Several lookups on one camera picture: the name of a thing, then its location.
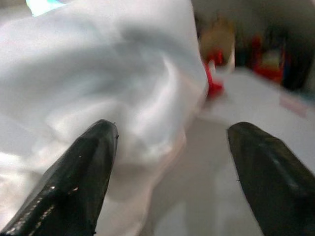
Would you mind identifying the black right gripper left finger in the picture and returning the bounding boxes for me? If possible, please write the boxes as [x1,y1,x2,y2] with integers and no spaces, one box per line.
[0,119,120,236]

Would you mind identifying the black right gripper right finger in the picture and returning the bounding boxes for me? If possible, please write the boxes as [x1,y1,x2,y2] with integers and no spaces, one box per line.
[226,121,315,236]

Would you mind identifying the white garment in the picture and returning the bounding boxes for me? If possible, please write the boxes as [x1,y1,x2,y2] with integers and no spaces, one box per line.
[0,0,210,236]

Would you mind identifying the red clothes hanger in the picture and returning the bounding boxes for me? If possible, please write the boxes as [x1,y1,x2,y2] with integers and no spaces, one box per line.
[204,50,224,96]

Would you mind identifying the light blue plastic table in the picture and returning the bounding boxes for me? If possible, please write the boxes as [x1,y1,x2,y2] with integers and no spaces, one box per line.
[95,66,315,236]

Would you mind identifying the brown paper bag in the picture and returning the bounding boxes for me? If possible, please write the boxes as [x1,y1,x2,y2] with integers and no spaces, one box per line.
[199,16,236,73]

